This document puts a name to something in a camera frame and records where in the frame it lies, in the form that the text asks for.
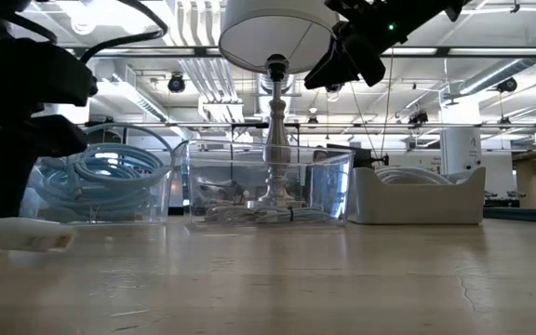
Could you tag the black background rig frame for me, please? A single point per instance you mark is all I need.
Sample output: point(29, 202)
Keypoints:
point(249, 125)

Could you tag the white round column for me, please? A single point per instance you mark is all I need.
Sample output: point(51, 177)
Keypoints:
point(459, 149)

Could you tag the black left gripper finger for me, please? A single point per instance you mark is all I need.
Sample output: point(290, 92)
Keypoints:
point(7, 163)

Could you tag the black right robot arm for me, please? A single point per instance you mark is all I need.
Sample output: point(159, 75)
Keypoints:
point(431, 4)

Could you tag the clear plastic bin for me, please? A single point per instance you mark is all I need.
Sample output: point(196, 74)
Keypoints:
point(212, 186)
point(163, 209)

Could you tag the black ceiling spotlight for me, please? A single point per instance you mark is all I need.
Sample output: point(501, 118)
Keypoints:
point(176, 84)
point(418, 118)
point(506, 85)

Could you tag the table lamp with white shade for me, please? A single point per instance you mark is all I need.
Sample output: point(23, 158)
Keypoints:
point(268, 32)

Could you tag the white rectangular tray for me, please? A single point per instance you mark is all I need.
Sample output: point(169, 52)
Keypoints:
point(417, 202)

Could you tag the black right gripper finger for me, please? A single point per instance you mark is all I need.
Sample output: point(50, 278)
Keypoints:
point(365, 56)
point(333, 65)

